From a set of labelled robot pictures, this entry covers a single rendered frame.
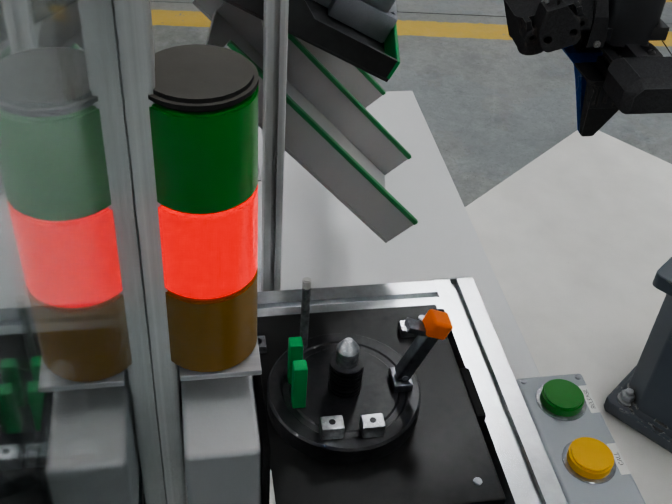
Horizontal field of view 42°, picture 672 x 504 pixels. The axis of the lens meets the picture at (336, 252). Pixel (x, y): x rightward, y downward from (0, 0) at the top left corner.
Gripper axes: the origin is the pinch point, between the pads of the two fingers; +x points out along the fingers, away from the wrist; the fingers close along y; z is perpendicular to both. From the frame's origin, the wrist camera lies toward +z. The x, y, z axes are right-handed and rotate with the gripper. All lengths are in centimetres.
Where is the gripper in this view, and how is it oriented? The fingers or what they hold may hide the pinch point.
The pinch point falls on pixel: (595, 97)
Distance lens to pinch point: 73.2
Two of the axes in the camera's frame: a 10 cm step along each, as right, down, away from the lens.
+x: -0.6, 7.6, 6.4
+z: -9.9, 0.6, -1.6
